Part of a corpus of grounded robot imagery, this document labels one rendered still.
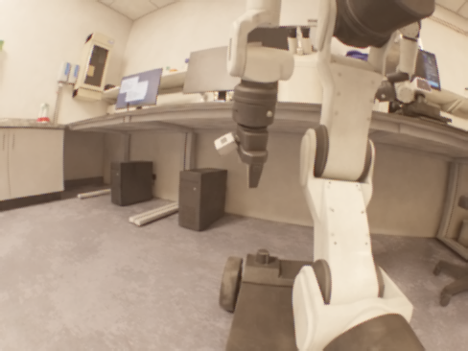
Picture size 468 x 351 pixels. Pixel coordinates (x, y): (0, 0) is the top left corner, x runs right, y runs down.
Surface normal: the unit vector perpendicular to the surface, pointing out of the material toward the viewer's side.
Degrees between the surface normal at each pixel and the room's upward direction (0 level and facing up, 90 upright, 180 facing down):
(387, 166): 90
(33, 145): 90
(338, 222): 46
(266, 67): 117
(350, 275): 32
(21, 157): 90
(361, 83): 110
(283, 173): 90
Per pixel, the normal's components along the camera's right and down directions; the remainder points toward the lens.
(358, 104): -0.18, 0.43
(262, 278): -0.07, -0.62
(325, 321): -0.11, -0.44
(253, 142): 0.20, 0.57
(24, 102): 0.93, 0.11
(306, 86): -0.36, 0.11
